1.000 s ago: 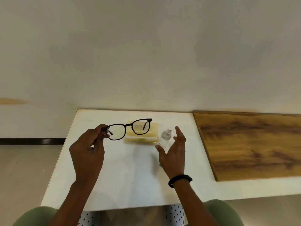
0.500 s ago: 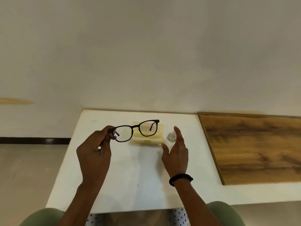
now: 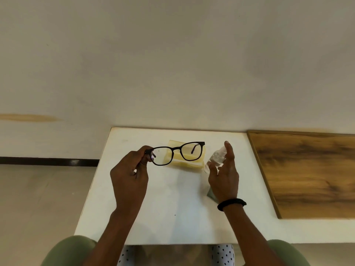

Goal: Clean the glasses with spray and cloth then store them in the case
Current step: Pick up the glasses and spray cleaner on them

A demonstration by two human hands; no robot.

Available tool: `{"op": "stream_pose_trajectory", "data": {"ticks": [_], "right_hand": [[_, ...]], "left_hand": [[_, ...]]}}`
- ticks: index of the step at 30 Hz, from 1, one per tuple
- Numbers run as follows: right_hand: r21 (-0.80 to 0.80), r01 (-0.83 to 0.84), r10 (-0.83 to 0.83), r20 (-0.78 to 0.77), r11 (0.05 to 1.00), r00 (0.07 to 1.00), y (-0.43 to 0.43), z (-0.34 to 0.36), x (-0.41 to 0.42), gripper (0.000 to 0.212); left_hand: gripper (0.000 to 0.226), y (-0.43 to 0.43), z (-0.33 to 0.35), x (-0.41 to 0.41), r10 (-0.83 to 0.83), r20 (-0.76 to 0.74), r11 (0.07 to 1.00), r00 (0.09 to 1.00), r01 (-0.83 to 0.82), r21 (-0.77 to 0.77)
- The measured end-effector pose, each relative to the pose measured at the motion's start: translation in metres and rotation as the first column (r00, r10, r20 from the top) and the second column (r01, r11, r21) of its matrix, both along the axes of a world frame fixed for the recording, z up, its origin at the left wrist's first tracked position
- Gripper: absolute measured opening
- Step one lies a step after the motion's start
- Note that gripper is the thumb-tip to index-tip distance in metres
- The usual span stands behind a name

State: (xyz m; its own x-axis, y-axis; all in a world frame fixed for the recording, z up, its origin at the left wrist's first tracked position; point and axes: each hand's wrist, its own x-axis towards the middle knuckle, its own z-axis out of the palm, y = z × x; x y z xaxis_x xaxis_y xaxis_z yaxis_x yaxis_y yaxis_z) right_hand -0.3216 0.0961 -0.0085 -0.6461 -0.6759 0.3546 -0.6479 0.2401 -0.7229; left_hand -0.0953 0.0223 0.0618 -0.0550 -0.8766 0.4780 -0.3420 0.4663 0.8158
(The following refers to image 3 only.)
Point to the person's right forearm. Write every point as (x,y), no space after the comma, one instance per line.
(246,235)

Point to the person's left forearm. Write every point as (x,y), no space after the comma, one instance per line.
(111,241)

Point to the black framed eyeglasses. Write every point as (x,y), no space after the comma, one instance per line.
(176,148)

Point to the black wristband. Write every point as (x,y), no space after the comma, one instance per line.
(231,202)

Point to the person's left hand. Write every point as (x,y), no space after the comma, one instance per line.
(130,180)

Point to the person's right hand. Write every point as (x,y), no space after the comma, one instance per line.
(226,182)

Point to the person's left leg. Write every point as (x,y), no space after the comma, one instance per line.
(69,252)

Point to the white polka dot slipper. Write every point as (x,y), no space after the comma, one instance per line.
(223,256)
(126,257)

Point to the yellow translucent glasses case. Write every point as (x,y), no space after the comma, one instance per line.
(191,164)

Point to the brown wooden board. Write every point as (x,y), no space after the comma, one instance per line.
(310,177)

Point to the clear spray bottle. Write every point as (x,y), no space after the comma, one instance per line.
(216,157)

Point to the grey-green cleaning cloth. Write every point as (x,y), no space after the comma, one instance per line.
(211,194)

